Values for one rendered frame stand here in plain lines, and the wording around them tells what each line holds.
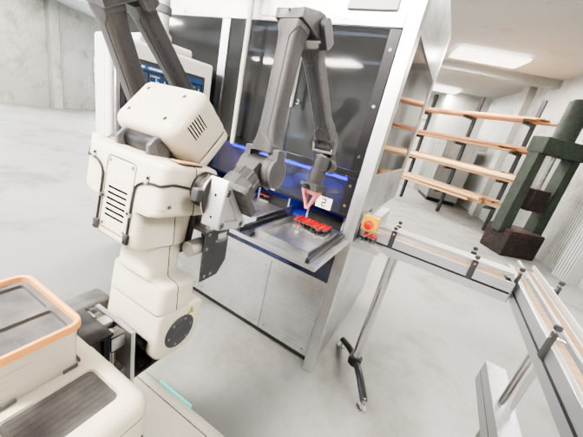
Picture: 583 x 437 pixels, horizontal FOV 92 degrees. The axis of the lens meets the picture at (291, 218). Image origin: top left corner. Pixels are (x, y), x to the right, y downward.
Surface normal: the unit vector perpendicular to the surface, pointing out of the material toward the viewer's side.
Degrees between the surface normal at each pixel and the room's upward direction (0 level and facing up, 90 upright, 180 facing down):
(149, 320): 82
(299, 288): 90
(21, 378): 92
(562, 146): 90
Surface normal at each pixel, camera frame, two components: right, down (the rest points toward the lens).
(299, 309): -0.49, 0.19
